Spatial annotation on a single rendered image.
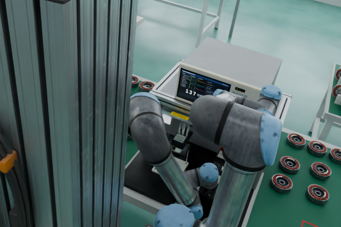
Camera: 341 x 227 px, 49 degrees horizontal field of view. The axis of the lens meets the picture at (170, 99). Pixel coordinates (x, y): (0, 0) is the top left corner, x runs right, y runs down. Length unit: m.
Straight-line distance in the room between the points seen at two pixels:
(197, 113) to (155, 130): 0.29
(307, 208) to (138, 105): 1.15
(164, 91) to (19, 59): 1.48
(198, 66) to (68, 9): 1.39
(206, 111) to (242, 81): 0.87
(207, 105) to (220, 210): 0.30
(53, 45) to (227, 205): 0.70
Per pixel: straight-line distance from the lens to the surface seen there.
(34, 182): 0.64
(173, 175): 1.30
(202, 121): 0.90
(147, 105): 1.26
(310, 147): 2.41
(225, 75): 1.77
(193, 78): 1.80
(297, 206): 2.07
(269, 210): 1.98
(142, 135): 1.19
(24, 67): 0.50
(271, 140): 0.88
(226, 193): 1.01
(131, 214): 2.76
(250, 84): 1.75
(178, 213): 1.18
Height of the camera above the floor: 2.18
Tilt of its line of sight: 34 degrees down
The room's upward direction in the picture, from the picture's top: 9 degrees clockwise
